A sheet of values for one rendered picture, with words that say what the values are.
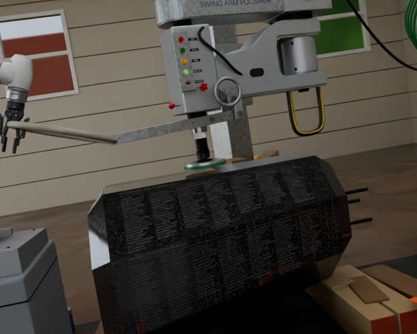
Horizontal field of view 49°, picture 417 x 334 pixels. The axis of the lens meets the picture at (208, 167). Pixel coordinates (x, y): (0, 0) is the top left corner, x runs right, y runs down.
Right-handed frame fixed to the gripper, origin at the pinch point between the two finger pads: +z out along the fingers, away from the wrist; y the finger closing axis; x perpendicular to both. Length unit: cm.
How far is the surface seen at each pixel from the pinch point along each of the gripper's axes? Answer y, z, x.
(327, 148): 388, -77, 616
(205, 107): 87, -32, 6
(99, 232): 47, 32, -17
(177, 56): 69, -53, -1
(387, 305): 174, 45, -31
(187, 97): 77, -35, 3
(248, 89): 108, -46, 12
